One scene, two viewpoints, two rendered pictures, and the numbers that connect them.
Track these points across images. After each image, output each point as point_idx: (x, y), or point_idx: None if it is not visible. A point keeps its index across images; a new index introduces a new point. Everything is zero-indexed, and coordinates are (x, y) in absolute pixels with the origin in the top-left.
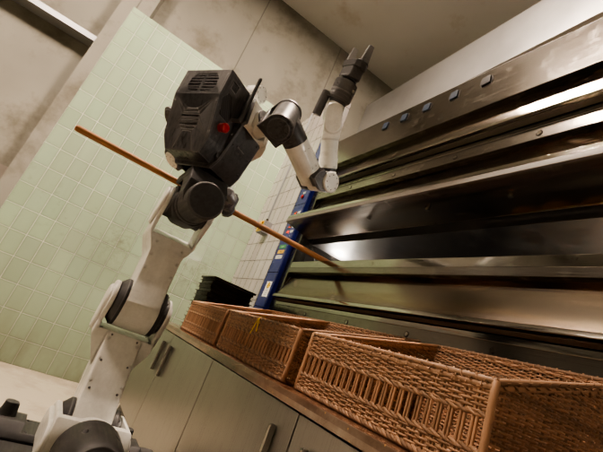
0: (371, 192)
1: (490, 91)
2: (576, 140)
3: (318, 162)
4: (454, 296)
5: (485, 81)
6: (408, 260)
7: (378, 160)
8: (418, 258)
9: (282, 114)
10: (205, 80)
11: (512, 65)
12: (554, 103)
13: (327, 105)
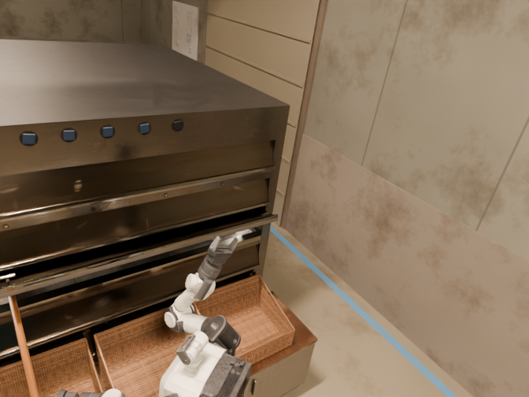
0: (55, 224)
1: (183, 138)
2: (235, 187)
3: (183, 309)
4: (188, 274)
5: (178, 127)
6: (149, 269)
7: (48, 190)
8: (158, 266)
9: (240, 337)
10: (241, 390)
11: (198, 119)
12: (236, 175)
13: (213, 290)
